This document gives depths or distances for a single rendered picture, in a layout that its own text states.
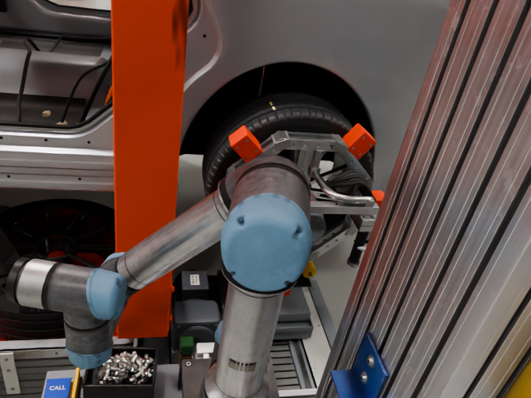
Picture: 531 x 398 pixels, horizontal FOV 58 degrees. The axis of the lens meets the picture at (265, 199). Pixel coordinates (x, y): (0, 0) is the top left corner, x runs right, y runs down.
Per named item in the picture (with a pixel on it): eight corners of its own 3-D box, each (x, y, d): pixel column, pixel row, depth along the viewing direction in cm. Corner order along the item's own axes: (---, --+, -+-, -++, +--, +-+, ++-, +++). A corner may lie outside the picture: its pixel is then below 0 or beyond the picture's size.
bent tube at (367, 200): (353, 177, 173) (361, 152, 168) (373, 208, 158) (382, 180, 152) (307, 175, 169) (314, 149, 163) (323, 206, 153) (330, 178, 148)
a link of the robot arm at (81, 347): (126, 327, 90) (126, 285, 85) (104, 377, 81) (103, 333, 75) (84, 321, 90) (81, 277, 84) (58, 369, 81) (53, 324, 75)
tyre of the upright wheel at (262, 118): (378, 107, 195) (223, 72, 174) (403, 133, 176) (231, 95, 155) (323, 234, 228) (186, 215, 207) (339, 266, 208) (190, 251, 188)
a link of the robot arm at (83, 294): (113, 336, 75) (112, 296, 71) (44, 324, 75) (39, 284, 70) (129, 300, 82) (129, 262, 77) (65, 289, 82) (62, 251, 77)
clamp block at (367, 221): (363, 216, 167) (367, 204, 164) (372, 232, 159) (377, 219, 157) (349, 215, 166) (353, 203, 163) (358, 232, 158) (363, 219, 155)
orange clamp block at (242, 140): (259, 141, 166) (243, 124, 161) (263, 152, 160) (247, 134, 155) (243, 153, 167) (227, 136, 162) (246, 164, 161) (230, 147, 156)
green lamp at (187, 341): (192, 344, 144) (193, 335, 142) (193, 354, 141) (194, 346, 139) (178, 344, 143) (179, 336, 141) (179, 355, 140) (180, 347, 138)
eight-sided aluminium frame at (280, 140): (343, 252, 201) (379, 136, 172) (348, 262, 196) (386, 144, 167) (216, 252, 188) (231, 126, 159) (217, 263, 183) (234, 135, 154)
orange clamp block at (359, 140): (351, 150, 175) (369, 133, 172) (358, 160, 169) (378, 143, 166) (339, 140, 172) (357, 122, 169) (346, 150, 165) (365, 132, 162)
